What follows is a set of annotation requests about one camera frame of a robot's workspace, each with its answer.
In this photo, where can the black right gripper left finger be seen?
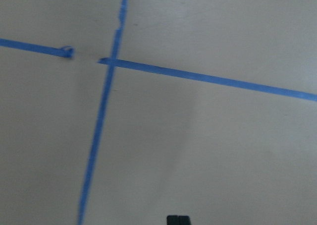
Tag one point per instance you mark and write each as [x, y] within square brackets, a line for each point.
[172, 220]

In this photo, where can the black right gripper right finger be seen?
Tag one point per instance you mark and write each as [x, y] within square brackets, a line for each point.
[184, 220]

